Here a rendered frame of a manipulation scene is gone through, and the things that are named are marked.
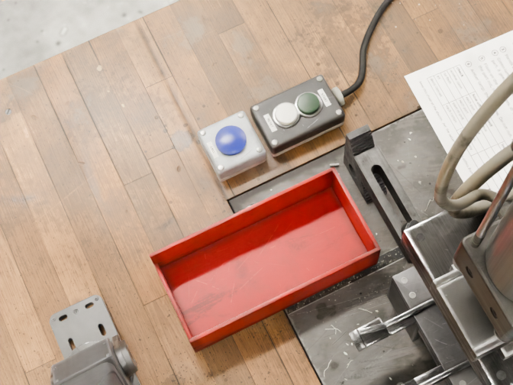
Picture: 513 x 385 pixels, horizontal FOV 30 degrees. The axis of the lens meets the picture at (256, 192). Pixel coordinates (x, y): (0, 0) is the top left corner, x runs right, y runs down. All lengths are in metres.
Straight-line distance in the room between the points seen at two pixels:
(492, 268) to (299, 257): 0.44
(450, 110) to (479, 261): 0.49
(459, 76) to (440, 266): 0.41
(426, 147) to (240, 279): 0.30
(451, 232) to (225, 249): 0.34
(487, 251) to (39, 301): 0.62
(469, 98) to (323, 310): 0.35
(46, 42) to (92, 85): 1.12
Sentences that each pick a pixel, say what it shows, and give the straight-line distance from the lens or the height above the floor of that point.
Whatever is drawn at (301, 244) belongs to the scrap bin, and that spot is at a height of 0.90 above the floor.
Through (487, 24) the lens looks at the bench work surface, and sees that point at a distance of 1.35.
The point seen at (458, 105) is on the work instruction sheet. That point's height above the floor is 0.90.
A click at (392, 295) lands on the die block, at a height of 0.93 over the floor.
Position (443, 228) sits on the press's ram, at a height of 1.14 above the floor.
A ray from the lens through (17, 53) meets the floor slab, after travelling 2.44.
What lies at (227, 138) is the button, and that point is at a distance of 1.22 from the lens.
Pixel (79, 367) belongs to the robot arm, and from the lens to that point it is 1.03.
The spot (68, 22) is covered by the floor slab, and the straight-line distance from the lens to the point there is 2.45.
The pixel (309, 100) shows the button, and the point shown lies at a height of 0.94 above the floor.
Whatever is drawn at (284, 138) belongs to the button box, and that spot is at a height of 0.93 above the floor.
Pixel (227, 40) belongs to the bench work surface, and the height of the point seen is 0.90.
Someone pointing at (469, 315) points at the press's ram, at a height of 1.18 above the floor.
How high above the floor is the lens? 2.05
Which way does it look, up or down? 69 degrees down
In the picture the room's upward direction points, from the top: 8 degrees counter-clockwise
